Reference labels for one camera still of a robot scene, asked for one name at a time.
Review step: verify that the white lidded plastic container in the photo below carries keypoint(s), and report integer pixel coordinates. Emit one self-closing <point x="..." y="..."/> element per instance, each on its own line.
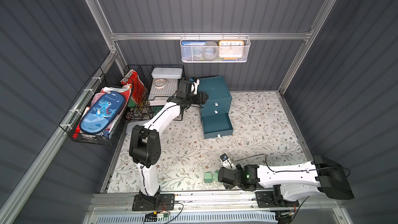
<point x="167" y="73"/>

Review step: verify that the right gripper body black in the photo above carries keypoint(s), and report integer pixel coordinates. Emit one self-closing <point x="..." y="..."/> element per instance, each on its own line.
<point x="222" y="177"/>

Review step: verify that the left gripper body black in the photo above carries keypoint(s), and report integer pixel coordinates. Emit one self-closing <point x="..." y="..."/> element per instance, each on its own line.
<point x="201" y="98"/>

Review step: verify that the clear tape roll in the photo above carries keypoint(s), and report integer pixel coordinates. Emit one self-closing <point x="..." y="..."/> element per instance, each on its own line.
<point x="160" y="83"/>

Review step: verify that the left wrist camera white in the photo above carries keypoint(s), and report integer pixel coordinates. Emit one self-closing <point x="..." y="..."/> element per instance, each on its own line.
<point x="194" y="85"/>

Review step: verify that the white wire wall basket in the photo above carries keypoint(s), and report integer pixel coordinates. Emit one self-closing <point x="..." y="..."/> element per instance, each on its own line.
<point x="217" y="39"/>

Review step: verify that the red white booklet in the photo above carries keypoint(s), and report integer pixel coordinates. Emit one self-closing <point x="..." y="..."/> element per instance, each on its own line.
<point x="138" y="88"/>

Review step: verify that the blue box in basket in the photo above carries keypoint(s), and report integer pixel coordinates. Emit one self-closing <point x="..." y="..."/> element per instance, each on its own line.
<point x="192" y="51"/>

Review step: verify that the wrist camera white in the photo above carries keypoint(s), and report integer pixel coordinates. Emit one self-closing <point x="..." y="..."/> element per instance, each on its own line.
<point x="226" y="162"/>
<point x="194" y="85"/>

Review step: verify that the white flat box on table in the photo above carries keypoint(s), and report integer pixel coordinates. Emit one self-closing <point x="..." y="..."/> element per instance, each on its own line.
<point x="131" y="125"/>

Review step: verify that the teal drawer cabinet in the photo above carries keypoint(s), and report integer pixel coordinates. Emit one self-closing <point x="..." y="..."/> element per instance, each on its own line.
<point x="215" y="112"/>

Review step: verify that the blue dinosaur pencil case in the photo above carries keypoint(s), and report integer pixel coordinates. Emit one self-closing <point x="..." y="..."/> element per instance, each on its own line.
<point x="102" y="113"/>

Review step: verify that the grey tape roll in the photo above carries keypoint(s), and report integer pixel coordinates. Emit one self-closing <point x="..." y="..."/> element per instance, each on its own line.
<point x="210" y="50"/>

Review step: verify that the green plug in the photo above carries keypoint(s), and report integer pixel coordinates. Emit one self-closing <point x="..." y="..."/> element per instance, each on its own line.
<point x="215" y="175"/>
<point x="208" y="177"/>

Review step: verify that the black wire desk organizer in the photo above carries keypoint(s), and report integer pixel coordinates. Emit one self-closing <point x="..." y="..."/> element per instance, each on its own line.
<point x="155" y="98"/>

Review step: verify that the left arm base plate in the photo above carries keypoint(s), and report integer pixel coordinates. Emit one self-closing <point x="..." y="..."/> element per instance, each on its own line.
<point x="157" y="203"/>

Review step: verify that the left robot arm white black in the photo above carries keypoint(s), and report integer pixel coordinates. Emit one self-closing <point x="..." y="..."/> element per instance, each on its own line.
<point x="145" y="145"/>

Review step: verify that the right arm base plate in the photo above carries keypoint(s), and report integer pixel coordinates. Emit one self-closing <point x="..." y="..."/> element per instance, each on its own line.
<point x="266" y="199"/>

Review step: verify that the black wire side basket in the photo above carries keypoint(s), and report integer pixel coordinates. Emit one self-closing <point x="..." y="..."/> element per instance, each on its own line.
<point x="101" y="84"/>

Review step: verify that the yellow white alarm clock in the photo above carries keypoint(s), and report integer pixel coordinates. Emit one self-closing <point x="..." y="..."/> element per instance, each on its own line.
<point x="231" y="49"/>

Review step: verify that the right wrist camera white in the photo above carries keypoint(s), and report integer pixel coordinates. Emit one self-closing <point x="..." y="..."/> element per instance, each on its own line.
<point x="226" y="162"/>

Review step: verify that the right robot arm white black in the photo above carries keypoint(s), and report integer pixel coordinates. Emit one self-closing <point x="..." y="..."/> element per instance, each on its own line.
<point x="290" y="183"/>

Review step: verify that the floral table mat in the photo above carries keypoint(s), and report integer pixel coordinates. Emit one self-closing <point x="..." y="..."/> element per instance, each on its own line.
<point x="262" y="134"/>

